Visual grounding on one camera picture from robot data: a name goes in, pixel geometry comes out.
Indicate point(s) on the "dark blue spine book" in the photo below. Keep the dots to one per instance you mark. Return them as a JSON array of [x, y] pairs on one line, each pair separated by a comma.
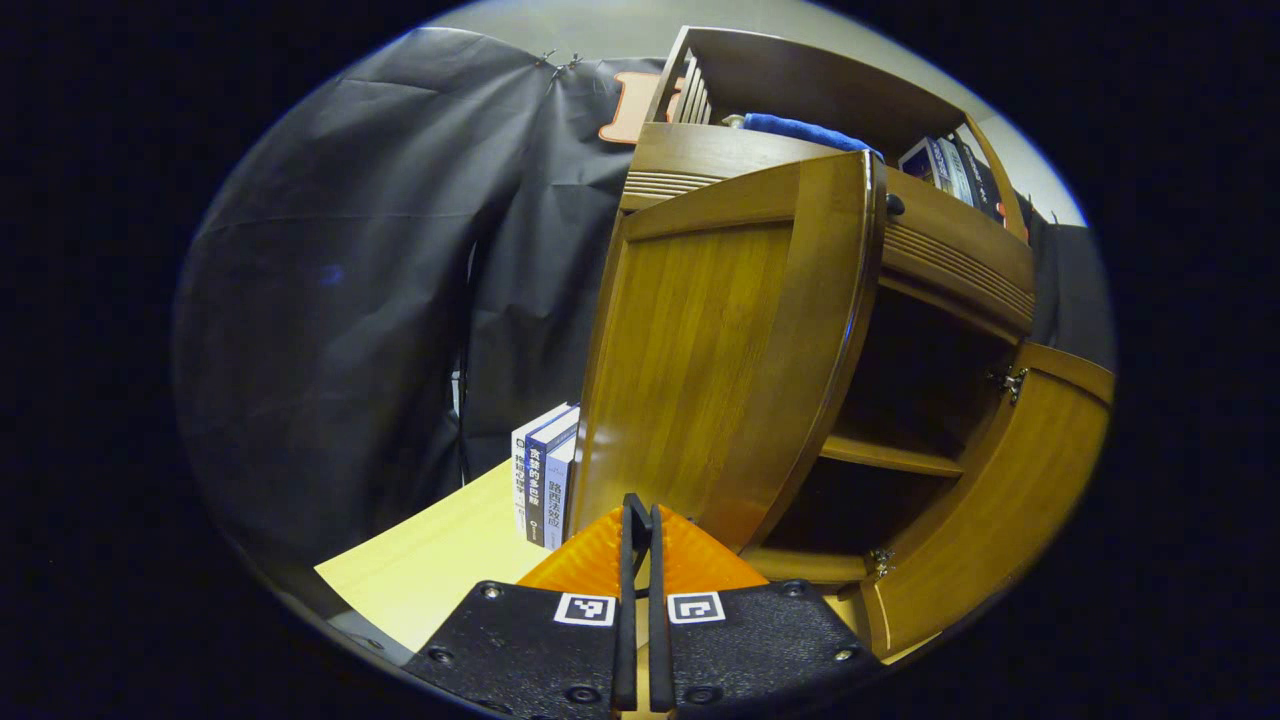
[[536, 490]]

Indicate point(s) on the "metal door hinge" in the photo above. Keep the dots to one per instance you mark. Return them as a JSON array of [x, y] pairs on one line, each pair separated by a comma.
[[880, 563], [1010, 383]]

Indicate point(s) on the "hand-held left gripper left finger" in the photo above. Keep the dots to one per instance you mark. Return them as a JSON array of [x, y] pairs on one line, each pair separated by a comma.
[[626, 620]]

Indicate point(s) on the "black backdrop cloth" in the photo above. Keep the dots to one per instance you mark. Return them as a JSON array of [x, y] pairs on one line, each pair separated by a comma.
[[350, 300], [1075, 290]]

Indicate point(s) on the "blue folded towel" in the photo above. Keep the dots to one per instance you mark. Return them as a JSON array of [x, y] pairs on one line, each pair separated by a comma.
[[800, 130]]

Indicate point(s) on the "wooden cabinet drawer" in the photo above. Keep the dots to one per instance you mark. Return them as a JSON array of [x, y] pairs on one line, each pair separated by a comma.
[[960, 260]]

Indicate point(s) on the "black round drawer knob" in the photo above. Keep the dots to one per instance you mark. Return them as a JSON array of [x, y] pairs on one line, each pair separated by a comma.
[[895, 205]]

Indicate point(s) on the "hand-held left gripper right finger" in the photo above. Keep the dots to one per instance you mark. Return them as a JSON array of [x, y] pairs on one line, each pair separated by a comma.
[[660, 620]]

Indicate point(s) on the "pale blue spine book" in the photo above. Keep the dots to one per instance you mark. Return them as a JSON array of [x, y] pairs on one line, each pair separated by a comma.
[[952, 170]]

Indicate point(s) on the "light blue spine book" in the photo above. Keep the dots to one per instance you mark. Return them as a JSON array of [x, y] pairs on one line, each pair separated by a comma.
[[558, 500]]

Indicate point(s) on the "wooden double-door shoe cabinet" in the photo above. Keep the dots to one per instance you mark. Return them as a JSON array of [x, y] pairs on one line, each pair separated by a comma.
[[800, 75]]

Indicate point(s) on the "wooden cabinet door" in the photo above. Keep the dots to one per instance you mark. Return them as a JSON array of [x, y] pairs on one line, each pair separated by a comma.
[[1010, 500], [720, 350]]

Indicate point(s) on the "wooden inner shelf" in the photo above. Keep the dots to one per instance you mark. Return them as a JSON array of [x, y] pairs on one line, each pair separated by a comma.
[[890, 457]]

